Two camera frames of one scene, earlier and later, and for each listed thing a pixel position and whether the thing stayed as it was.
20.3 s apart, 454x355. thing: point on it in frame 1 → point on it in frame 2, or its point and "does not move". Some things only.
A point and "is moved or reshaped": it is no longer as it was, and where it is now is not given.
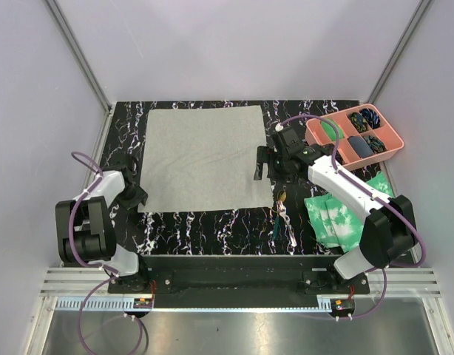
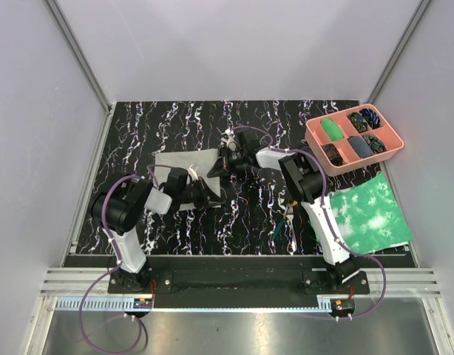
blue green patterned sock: [376, 145] does not move
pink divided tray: [364, 134] does not move
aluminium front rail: [89, 282] does not move
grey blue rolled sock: [360, 146] does not move
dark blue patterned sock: [372, 117] does not move
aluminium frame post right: [422, 7] does not move
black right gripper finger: [258, 171] → [219, 168]
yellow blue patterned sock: [358, 121] does not move
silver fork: [282, 210] → [290, 242]
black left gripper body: [131, 197] → [195, 194]
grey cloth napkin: [200, 158] is moved or reshaped
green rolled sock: [330, 130] does not move
